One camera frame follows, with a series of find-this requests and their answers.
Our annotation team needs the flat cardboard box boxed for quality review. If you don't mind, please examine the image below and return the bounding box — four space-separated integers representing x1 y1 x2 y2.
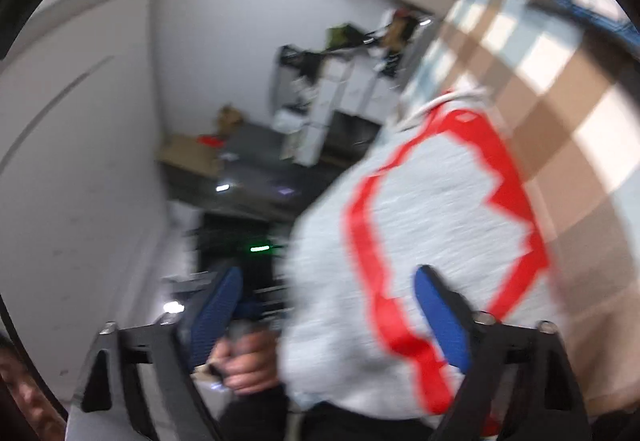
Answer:
159 133 223 176

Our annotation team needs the tall white drawer cabinet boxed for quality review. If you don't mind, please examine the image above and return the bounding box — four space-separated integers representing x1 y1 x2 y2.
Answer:
272 43 406 166

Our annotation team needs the person's left forearm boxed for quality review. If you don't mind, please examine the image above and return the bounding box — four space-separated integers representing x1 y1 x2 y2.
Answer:
227 383 301 441

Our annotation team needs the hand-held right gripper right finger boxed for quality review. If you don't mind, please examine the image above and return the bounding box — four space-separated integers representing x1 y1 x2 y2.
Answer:
412 265 593 441

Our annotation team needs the green bag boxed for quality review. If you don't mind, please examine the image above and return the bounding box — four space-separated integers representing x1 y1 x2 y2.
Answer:
326 23 368 52

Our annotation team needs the brown bag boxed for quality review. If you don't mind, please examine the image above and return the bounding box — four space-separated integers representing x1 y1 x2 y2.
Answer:
217 105 246 132

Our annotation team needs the person's left hand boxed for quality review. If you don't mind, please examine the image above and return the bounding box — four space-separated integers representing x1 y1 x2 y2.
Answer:
207 326 281 394

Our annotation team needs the grey sweatshirt with red print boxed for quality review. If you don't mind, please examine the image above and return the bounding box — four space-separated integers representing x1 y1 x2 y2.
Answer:
277 88 561 429

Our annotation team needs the dark desk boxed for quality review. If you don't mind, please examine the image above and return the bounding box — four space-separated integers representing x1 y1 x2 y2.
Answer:
160 118 361 222

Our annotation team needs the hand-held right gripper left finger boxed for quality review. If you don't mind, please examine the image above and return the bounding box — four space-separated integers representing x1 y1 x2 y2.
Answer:
80 265 244 441

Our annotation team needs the checked brown blue bedding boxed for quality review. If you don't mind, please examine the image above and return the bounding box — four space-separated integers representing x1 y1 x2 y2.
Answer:
400 0 640 417

